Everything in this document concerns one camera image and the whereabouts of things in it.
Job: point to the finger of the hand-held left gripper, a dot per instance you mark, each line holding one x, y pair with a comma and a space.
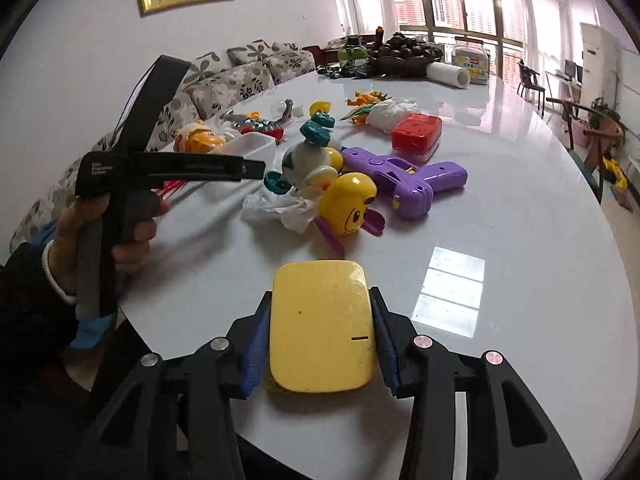
155, 100
200, 169

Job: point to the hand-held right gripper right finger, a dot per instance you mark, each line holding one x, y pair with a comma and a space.
385, 350

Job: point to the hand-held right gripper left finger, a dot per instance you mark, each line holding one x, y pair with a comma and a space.
257, 350

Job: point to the yellow plastic case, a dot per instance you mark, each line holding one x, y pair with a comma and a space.
322, 325

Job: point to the silver red action figure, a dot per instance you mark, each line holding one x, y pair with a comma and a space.
260, 124

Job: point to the person's left forearm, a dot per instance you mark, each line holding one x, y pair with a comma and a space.
30, 320

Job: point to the person's left hand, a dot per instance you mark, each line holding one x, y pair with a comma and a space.
65, 245

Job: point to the orange yellow round toy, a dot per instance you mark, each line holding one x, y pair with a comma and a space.
200, 137

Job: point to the pink plastic sticks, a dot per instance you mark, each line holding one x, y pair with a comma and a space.
170, 191

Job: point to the clear plastic container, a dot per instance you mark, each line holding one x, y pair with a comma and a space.
247, 145

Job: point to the floral patterned sofa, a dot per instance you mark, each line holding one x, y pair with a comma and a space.
235, 82

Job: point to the crumpled white tissue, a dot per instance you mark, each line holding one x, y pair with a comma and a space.
280, 210

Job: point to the white toy with teal wheels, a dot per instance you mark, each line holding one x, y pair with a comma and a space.
307, 160

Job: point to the yellow capsule toy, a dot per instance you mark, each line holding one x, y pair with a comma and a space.
320, 108

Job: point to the yellow egg toy purple wings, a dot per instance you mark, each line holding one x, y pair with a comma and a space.
347, 200

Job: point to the purple toy gun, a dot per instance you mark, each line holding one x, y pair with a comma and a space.
425, 185

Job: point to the green bottles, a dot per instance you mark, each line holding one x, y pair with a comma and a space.
352, 49

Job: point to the white plastic bag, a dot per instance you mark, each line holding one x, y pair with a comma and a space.
392, 112

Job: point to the red plastic box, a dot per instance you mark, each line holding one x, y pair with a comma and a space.
416, 135

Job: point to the basket of dark fruit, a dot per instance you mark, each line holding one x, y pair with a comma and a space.
405, 55

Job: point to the white paper towel roll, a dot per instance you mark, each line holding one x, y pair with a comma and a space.
447, 75

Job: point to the wooden armchair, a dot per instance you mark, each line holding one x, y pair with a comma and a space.
595, 150

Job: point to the clear plastic jar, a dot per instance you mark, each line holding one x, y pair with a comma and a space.
472, 60

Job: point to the large window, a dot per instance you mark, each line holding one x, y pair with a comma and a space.
450, 2

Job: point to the dark wooden chair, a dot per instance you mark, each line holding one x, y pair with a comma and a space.
530, 80

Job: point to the potted plant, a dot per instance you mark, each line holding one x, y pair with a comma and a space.
605, 112

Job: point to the white standing air conditioner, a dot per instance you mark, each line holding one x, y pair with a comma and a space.
600, 60

